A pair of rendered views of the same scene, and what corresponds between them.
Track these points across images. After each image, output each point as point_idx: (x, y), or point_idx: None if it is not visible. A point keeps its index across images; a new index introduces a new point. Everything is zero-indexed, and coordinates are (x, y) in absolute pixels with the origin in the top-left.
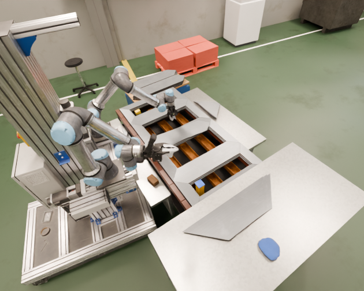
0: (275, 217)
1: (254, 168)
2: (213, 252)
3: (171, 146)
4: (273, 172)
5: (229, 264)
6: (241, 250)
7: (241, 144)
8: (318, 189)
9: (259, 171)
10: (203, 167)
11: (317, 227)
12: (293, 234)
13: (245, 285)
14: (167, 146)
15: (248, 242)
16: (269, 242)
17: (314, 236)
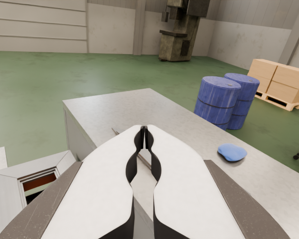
0: (183, 139)
1: (97, 140)
2: (283, 227)
3: (131, 144)
4: (110, 125)
5: (284, 202)
6: (251, 183)
7: None
8: (140, 105)
9: (103, 137)
10: None
11: (187, 117)
12: (202, 132)
13: (297, 187)
14: (126, 182)
15: (233, 173)
16: (227, 148)
17: (198, 121)
